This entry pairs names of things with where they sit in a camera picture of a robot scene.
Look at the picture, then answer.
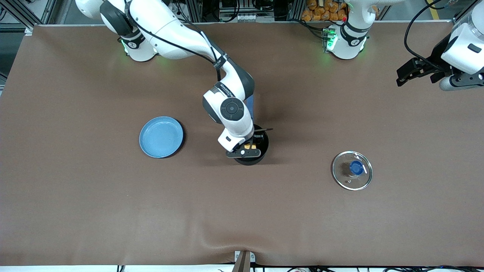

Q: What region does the glass lid with blue knob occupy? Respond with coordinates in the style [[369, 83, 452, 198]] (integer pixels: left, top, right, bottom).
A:
[[332, 151, 374, 191]]

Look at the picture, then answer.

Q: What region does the blue round plate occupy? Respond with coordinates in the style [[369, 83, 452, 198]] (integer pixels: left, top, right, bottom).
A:
[[139, 116, 185, 158]]

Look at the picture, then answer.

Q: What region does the orange packaged snacks pile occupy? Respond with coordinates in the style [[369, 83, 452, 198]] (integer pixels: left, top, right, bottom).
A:
[[301, 0, 348, 22]]

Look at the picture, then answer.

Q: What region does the brown table cover cloth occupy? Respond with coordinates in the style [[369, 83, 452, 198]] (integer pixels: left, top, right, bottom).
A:
[[0, 21, 484, 267]]

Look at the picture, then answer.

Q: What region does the black pot with blue handle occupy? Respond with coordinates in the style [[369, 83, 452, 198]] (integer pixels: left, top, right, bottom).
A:
[[233, 94, 270, 166]]

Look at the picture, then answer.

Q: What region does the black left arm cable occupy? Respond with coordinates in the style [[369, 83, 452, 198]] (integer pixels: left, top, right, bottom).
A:
[[404, 0, 447, 70]]

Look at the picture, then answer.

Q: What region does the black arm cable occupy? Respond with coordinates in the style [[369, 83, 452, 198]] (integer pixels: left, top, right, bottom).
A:
[[121, 0, 227, 82], [404, 0, 447, 70]]

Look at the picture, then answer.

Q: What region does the aluminium frame profile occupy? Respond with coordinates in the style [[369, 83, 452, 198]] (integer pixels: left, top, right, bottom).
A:
[[0, 0, 57, 34], [453, 0, 484, 30]]

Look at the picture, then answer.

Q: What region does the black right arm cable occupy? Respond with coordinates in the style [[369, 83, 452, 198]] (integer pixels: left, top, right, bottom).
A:
[[121, 0, 227, 82]]

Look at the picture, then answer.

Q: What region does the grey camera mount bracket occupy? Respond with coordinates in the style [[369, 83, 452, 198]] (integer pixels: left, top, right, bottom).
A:
[[234, 250, 256, 272]]

